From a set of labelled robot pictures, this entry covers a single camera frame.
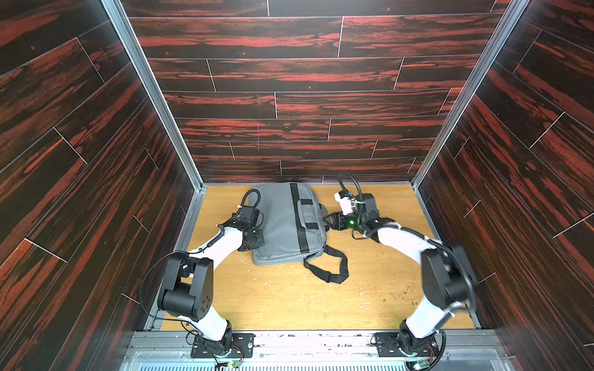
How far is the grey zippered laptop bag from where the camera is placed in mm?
899

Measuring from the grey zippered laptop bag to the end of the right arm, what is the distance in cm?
6

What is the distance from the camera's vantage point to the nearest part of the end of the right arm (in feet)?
2.29
